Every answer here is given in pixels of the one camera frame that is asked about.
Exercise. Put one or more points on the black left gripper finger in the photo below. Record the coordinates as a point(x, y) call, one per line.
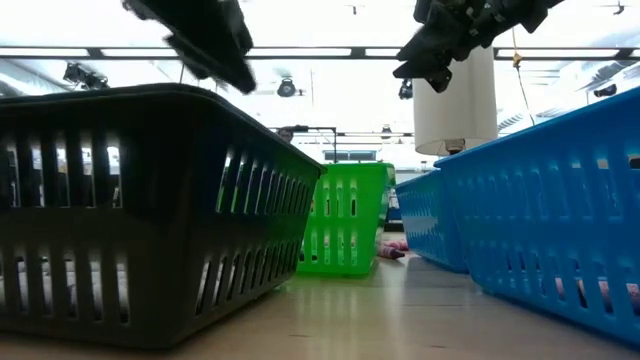
point(237, 30)
point(215, 62)

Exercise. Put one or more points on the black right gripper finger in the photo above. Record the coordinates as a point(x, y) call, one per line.
point(440, 79)
point(420, 57)

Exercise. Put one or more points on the black plastic slotted basket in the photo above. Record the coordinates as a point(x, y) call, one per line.
point(150, 150)

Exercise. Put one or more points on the green plastic slotted basket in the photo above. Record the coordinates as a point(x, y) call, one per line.
point(345, 170)

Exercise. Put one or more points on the table lamp white shade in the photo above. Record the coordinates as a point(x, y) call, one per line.
point(455, 110)

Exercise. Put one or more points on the black ceiling light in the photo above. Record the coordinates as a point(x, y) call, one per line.
point(286, 89)
point(406, 91)

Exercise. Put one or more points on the black overhead beam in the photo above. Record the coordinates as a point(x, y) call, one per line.
point(300, 52)

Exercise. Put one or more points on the person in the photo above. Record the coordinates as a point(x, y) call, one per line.
point(286, 135)

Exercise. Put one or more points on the black ceiling fixture cluster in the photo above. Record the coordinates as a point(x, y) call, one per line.
point(82, 77)

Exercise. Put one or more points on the blue plastic slotted basket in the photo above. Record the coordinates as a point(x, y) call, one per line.
point(550, 142)
point(415, 192)

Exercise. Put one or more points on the dark ceiling object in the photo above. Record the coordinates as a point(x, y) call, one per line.
point(605, 91)

